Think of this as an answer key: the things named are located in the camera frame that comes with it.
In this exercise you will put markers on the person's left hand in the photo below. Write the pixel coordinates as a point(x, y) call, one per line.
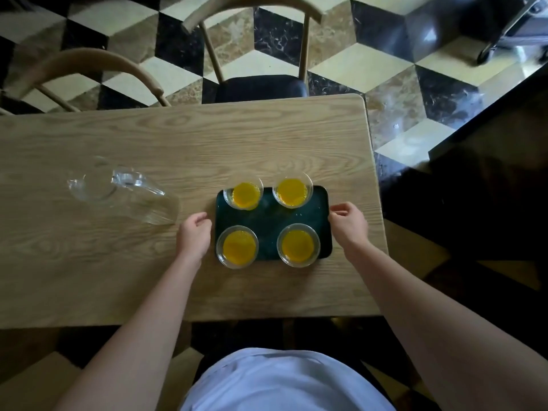
point(191, 237)

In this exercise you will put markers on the person's right hand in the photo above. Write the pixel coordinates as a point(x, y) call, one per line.
point(353, 226)

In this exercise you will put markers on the person's left thumb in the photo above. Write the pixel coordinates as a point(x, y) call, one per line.
point(201, 217)

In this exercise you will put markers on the person's right thumb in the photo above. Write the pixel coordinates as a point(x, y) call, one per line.
point(340, 207)

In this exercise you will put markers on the dark green tray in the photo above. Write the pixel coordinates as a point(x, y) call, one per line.
point(269, 218)

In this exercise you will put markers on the person's right forearm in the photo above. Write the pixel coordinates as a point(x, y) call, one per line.
point(428, 321)

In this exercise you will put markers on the person's left forearm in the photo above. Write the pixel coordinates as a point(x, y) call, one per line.
point(141, 333)

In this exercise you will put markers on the glass of orange juice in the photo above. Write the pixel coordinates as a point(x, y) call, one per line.
point(245, 194)
point(298, 246)
point(292, 192)
point(237, 248)

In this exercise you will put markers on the clear glass pitcher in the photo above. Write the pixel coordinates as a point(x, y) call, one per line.
point(128, 196)

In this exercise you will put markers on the wooden chair with black seat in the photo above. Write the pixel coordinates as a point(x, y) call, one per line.
point(261, 87)

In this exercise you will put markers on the dark wooden counter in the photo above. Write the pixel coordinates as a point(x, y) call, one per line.
point(483, 188)

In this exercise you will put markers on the person's white shirt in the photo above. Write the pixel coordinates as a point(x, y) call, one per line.
point(282, 385)

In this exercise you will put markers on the wooden chair with curved back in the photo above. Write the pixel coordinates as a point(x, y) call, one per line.
point(85, 64)

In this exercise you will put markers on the metal cart on wheels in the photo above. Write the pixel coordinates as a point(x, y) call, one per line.
point(509, 25)

